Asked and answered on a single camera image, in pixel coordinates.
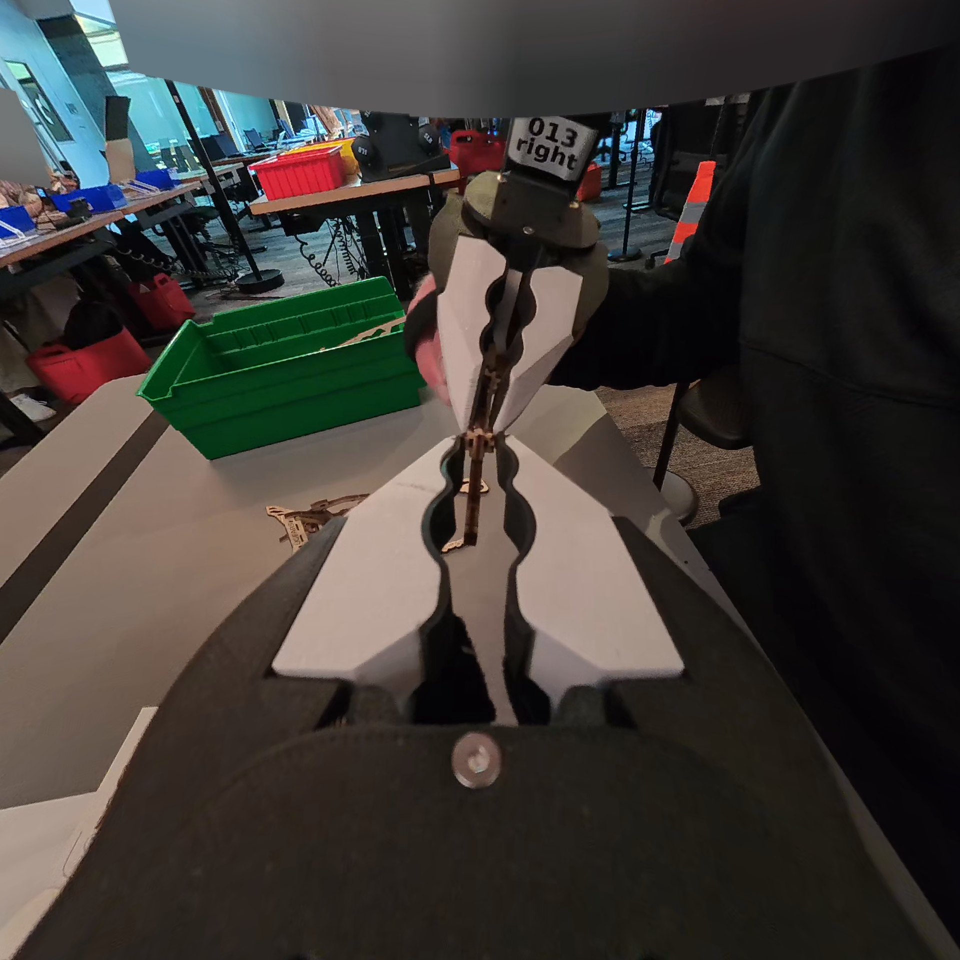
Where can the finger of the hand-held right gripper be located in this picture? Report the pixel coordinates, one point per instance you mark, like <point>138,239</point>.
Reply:
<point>555,322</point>
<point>461,315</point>

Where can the plywood parts sheet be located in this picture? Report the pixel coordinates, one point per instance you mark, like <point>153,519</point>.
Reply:
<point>371,334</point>

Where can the orange traffic cone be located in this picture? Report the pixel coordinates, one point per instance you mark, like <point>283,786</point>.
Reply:
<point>694,206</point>

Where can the person's right hand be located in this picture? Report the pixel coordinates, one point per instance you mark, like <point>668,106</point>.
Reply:
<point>426,352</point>

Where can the thin wooden model strip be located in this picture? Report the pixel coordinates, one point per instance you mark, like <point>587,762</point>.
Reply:
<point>473,495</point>

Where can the person's right forearm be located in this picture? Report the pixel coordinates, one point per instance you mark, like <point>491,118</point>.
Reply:
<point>660,322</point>

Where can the red bag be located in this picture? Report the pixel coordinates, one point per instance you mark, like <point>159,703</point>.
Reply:
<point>86,367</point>
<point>161,300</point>

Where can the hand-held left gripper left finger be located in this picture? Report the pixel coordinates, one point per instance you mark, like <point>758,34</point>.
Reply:
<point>360,585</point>

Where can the black floor lamp stand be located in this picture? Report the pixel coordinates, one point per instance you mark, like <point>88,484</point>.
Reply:
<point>217,195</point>

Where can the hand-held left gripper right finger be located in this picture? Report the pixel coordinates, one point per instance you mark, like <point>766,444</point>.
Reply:
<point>592,592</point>

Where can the black office chair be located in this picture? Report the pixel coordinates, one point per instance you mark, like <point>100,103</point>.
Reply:
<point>712,409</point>

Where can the green plastic bin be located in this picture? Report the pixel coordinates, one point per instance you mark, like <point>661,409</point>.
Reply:
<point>285,390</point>

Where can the wooden-top work table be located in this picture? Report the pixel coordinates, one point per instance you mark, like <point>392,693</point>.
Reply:
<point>375,191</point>

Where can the person's black-clothed torso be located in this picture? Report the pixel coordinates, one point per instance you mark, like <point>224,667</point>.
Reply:
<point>862,375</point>

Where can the blue plastic bin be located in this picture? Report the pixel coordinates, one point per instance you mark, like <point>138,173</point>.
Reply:
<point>157,178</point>
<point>94,199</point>

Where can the red carry basket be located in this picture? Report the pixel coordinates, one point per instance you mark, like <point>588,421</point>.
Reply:
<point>474,148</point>

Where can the yellow plastic bin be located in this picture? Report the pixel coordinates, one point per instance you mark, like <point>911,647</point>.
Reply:
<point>346,150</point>

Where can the white instruction paper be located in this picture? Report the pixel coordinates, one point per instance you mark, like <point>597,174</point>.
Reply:
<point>45,840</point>

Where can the red plastic bin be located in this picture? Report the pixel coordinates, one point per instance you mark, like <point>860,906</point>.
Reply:
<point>296,176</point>

